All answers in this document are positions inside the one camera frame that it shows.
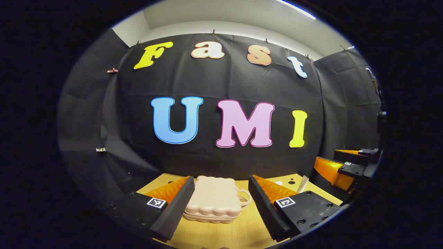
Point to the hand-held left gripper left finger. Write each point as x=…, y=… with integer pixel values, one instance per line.
x=176, y=211

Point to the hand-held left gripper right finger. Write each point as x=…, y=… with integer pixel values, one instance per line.
x=266, y=214

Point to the pink suitcase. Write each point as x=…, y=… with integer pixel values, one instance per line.
x=214, y=197

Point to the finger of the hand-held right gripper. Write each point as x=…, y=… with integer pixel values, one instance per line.
x=356, y=169
x=368, y=154

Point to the white skin care tube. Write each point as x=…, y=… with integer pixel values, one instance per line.
x=303, y=183

